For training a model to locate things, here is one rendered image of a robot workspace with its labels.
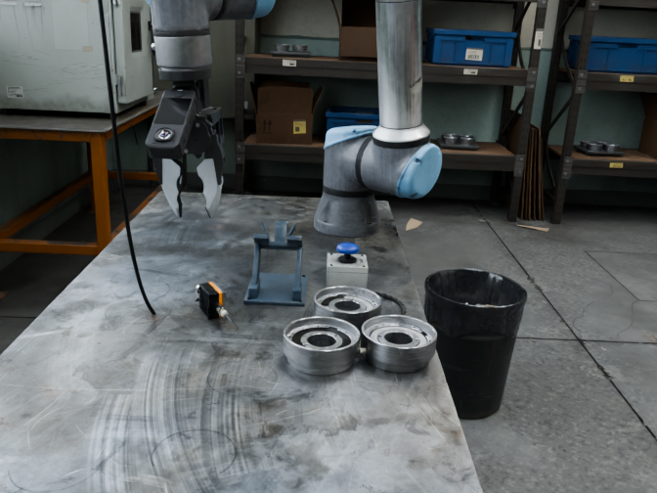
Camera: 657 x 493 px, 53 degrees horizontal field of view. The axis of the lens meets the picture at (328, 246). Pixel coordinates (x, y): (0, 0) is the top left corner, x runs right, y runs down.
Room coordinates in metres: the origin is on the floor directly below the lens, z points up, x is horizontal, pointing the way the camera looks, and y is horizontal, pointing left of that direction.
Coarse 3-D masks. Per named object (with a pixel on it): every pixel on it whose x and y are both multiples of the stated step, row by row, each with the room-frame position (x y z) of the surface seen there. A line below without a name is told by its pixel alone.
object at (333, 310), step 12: (336, 288) 0.99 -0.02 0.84; (348, 288) 0.99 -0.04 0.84; (360, 288) 0.98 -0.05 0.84; (336, 300) 0.96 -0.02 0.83; (348, 300) 0.96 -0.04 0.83; (372, 300) 0.96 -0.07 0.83; (324, 312) 0.90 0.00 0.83; (336, 312) 0.89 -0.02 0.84; (348, 312) 0.89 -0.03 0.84; (360, 312) 0.89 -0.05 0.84; (372, 312) 0.90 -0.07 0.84; (360, 324) 0.89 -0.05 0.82
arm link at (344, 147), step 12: (336, 132) 1.40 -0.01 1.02; (348, 132) 1.39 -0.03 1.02; (360, 132) 1.39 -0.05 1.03; (336, 144) 1.39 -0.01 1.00; (348, 144) 1.39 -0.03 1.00; (360, 144) 1.38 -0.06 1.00; (336, 156) 1.39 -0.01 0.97; (348, 156) 1.38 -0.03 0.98; (360, 156) 1.36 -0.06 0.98; (324, 168) 1.43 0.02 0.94; (336, 168) 1.39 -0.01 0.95; (348, 168) 1.37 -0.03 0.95; (360, 168) 1.35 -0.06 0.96; (324, 180) 1.43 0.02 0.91; (336, 180) 1.39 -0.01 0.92; (348, 180) 1.38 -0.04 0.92; (360, 180) 1.36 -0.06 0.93
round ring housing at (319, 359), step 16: (304, 320) 0.86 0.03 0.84; (320, 320) 0.87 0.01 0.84; (336, 320) 0.86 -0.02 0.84; (288, 336) 0.83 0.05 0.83; (304, 336) 0.83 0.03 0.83; (320, 336) 0.84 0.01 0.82; (336, 336) 0.83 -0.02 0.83; (352, 336) 0.83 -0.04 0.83; (288, 352) 0.79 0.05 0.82; (304, 352) 0.77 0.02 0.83; (320, 352) 0.77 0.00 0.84; (336, 352) 0.77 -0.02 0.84; (352, 352) 0.79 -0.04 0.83; (304, 368) 0.78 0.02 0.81; (320, 368) 0.77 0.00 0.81; (336, 368) 0.78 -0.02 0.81
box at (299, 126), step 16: (272, 96) 4.34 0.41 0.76; (288, 96) 4.35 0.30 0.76; (304, 96) 4.36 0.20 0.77; (256, 112) 4.36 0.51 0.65; (272, 112) 4.35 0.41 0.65; (288, 112) 4.36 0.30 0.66; (304, 112) 4.37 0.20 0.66; (256, 128) 4.35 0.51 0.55; (272, 128) 4.36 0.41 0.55; (288, 128) 4.37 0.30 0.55; (304, 128) 4.38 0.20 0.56; (304, 144) 4.38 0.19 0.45
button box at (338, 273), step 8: (328, 256) 1.11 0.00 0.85; (336, 256) 1.12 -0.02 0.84; (352, 256) 1.11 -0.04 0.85; (360, 256) 1.12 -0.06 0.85; (328, 264) 1.07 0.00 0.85; (336, 264) 1.08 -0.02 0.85; (344, 264) 1.08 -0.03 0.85; (352, 264) 1.08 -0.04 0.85; (360, 264) 1.08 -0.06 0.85; (328, 272) 1.06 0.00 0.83; (336, 272) 1.06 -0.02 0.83; (344, 272) 1.07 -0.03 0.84; (352, 272) 1.07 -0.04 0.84; (360, 272) 1.07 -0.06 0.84; (328, 280) 1.06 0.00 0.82; (336, 280) 1.06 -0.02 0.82; (344, 280) 1.07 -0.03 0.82; (352, 280) 1.07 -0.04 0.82; (360, 280) 1.07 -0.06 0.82
